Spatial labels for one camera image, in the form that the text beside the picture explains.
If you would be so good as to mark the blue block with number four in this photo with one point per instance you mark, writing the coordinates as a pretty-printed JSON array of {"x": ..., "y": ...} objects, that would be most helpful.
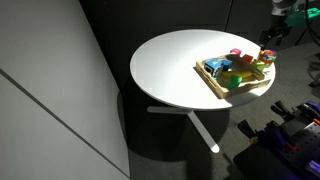
[{"x": 213, "y": 64}]

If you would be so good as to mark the lime green block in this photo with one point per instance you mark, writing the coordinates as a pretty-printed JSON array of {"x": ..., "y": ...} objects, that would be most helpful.
[{"x": 260, "y": 65}]

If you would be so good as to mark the small blue block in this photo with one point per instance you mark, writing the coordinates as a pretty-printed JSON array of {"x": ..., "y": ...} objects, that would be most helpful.
[{"x": 227, "y": 63}]

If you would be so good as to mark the orange block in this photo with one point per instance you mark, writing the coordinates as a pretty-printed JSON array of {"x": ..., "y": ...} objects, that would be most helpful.
[{"x": 247, "y": 58}]

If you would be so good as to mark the white table base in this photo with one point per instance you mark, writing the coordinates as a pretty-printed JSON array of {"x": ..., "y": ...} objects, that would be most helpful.
[{"x": 200, "y": 128}]

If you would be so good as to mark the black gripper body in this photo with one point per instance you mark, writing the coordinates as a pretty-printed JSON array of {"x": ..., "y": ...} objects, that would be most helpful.
[{"x": 276, "y": 30}]

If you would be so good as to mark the teal green camera mount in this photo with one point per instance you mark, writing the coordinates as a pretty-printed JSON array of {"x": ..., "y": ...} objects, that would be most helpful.
[{"x": 300, "y": 17}]

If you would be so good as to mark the magenta block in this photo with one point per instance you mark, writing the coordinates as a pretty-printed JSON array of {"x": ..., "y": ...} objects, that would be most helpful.
[{"x": 235, "y": 51}]

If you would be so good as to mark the purple clamp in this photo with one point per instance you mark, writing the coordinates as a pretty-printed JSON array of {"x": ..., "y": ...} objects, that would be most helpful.
[{"x": 311, "y": 108}]

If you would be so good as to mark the dark green block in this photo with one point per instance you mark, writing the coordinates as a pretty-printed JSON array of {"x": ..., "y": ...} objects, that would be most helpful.
[{"x": 235, "y": 81}]

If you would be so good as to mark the yellow toy banana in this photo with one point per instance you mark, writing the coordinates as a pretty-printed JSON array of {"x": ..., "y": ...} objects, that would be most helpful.
[{"x": 238, "y": 74}]

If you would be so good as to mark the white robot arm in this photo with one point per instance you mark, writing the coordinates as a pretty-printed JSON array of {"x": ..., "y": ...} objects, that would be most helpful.
[{"x": 283, "y": 6}]

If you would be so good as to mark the black clamp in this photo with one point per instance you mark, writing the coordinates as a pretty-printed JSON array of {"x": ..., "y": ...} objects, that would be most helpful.
[
  {"x": 250, "y": 129},
  {"x": 281, "y": 110}
]

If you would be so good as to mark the shallow wooden box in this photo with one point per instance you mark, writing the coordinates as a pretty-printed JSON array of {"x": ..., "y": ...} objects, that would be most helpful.
[{"x": 220, "y": 91}]

